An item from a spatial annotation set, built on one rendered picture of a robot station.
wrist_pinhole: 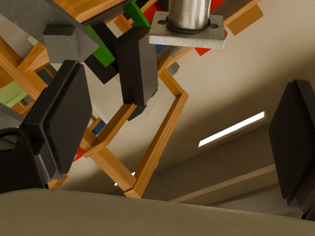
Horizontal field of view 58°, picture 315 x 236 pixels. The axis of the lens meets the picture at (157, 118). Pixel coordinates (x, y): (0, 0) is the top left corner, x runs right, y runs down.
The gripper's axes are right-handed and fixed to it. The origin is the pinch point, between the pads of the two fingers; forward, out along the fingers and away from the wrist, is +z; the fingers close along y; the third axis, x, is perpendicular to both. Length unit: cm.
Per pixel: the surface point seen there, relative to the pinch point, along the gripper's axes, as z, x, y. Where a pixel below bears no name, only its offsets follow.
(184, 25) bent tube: 10.2, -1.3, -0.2
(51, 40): 15.9, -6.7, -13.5
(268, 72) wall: 521, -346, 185
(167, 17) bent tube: 12.0, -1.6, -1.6
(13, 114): 16.4, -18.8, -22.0
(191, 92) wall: 538, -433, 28
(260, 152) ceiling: 395, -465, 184
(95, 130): 415, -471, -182
